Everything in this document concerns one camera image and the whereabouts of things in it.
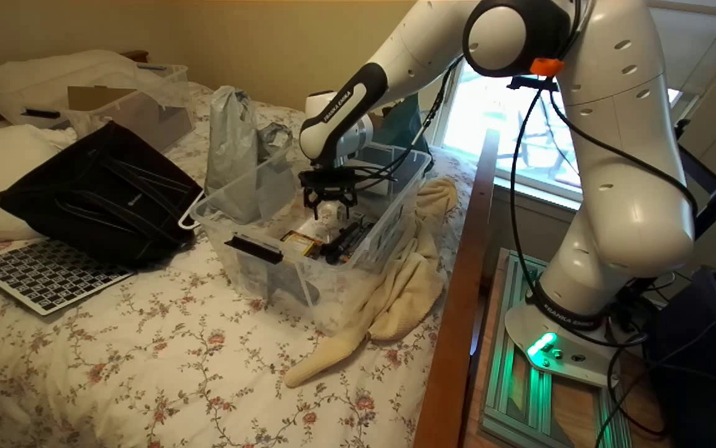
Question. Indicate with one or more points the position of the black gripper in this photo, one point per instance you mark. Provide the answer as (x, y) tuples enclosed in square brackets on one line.
[(328, 184)]

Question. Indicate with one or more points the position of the black remote control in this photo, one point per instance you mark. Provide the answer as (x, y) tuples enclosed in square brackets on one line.
[(343, 243)]

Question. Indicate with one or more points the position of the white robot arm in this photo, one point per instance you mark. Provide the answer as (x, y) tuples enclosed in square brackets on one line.
[(634, 218)]

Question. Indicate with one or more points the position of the clear plastic storage bin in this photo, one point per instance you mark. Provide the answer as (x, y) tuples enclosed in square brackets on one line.
[(308, 260)]

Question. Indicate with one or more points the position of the yellow box in bin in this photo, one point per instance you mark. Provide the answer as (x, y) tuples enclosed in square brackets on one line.
[(303, 244)]

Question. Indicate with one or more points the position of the clear plastic bag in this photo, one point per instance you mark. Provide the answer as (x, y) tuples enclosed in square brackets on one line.
[(236, 146)]

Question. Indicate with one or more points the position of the black clip on bin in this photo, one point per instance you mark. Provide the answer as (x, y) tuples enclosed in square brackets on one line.
[(253, 249)]

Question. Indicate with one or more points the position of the cream blanket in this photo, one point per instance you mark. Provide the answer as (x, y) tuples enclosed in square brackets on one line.
[(390, 305)]

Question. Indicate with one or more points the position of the black bag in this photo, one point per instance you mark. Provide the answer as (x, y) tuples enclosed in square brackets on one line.
[(108, 196)]

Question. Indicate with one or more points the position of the wooden bed footboard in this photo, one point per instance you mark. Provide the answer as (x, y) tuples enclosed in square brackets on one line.
[(450, 372)]

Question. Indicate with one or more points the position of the checkered calibration board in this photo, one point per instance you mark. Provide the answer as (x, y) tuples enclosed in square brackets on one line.
[(47, 274)]

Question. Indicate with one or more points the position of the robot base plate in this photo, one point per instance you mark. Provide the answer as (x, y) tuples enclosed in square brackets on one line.
[(554, 349)]

